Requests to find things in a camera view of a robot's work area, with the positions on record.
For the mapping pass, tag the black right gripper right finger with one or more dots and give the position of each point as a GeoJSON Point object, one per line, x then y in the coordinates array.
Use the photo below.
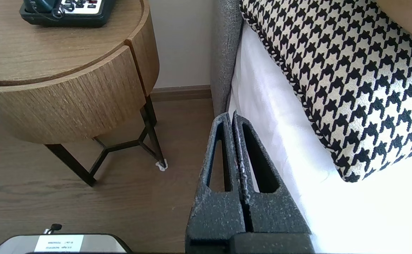
{"type": "Point", "coordinates": [276, 218]}

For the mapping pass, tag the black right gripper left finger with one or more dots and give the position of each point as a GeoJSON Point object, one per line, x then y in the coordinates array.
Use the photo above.
{"type": "Point", "coordinates": [216, 218]}

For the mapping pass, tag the curved wooden table drawer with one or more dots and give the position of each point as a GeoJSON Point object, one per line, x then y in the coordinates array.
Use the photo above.
{"type": "Point", "coordinates": [68, 106]}

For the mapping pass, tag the white table foot pad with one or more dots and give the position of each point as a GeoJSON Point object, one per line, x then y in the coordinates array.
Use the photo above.
{"type": "Point", "coordinates": [161, 166]}

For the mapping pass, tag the white bed sheet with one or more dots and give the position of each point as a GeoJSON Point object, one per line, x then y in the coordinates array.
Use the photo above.
{"type": "Point", "coordinates": [280, 123]}

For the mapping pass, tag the grey device with white label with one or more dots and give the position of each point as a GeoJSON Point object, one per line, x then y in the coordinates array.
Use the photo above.
{"type": "Point", "coordinates": [103, 245]}

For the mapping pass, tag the brown wooden baseboard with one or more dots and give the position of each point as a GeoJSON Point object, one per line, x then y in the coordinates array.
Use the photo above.
{"type": "Point", "coordinates": [181, 93]}

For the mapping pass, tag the black metal table legs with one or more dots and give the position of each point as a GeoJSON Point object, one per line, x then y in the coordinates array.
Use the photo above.
{"type": "Point", "coordinates": [74, 165]}

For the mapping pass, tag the black white houndstooth pillow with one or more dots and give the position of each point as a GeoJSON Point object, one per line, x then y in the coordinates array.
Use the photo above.
{"type": "Point", "coordinates": [333, 70]}

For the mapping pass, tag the small black knob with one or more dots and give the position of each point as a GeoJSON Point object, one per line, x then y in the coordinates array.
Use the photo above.
{"type": "Point", "coordinates": [55, 227]}

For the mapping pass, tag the grey fabric headboard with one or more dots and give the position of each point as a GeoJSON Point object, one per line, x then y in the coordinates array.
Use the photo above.
{"type": "Point", "coordinates": [225, 53]}

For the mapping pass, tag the round wooden bedside table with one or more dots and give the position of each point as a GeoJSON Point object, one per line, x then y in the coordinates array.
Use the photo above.
{"type": "Point", "coordinates": [50, 46]}

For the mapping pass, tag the black white telephone base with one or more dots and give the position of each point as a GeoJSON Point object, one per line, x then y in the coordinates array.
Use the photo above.
{"type": "Point", "coordinates": [85, 17]}

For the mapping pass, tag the black telephone handset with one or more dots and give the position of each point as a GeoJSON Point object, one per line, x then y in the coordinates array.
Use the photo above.
{"type": "Point", "coordinates": [40, 4]}

